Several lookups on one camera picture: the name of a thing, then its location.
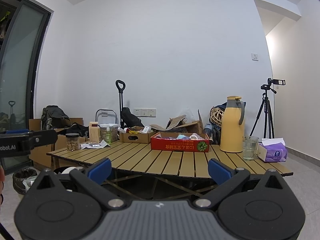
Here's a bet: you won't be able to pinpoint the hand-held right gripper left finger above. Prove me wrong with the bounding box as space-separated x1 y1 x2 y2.
30 158 127 208

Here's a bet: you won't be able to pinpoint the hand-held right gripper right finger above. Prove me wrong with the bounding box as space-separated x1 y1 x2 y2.
194 159 290 208

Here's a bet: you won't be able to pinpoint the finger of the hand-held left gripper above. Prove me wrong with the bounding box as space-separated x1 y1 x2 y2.
21 129 58 153
0 129 30 135

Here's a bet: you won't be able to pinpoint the red cardboard box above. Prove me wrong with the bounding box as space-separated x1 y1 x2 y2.
150 132 210 153

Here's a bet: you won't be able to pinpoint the person's left hand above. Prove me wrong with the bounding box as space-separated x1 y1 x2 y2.
0 166 5 205

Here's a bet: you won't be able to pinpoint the large open cardboard box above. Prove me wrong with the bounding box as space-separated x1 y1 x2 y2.
29 117 83 170

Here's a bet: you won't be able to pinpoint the black backpack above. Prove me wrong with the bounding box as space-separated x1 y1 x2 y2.
41 105 72 131

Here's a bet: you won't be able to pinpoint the white paper leaflets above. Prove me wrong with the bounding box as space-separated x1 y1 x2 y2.
80 140 111 150

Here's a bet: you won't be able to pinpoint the clear jar of snacks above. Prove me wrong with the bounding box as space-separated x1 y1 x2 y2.
65 133 80 152

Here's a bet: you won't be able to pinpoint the black trash bin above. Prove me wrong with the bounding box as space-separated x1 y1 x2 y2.
12 169 38 195

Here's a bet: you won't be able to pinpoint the glass cup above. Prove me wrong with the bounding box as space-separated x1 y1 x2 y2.
242 136 259 161

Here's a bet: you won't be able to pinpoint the tan carton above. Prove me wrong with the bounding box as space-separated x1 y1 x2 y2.
89 122 102 143

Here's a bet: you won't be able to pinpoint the black cloth bag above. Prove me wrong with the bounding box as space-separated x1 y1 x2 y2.
64 122 90 138

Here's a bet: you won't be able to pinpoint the clear container of nuts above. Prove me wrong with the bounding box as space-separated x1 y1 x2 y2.
100 124 118 143

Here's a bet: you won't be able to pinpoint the white plastic bag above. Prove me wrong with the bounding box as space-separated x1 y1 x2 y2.
22 176 38 191

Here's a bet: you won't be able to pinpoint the yellow thermos jug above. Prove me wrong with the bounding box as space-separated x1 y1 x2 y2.
220 96 246 153

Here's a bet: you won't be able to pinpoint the cardboard box with open flaps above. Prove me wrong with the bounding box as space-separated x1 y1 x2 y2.
184 109 204 134

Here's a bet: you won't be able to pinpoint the rattan ball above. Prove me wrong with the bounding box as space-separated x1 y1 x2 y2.
209 107 226 127

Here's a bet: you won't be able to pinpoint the purple tissue pack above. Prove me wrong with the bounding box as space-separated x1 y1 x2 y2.
257 138 288 163

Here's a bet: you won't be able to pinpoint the sliding glass door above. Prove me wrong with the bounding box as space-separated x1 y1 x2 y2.
0 0 54 175

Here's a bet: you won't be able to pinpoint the brown paper bag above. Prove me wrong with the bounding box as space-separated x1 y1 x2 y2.
149 115 187 132

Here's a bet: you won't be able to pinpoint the black tripod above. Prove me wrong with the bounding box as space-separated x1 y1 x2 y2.
250 85 277 140

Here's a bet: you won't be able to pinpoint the small cardboard box with handle hole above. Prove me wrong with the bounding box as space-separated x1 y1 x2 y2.
119 127 154 144

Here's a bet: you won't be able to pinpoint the white folding stool frame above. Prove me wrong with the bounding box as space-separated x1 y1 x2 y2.
95 109 117 125

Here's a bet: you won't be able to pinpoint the wall socket panel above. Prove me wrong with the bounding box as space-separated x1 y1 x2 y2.
134 108 157 118

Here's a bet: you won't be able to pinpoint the black trolley handle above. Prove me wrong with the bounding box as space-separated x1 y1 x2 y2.
115 80 125 128

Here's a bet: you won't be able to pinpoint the black camcorder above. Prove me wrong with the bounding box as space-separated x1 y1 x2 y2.
267 78 286 87

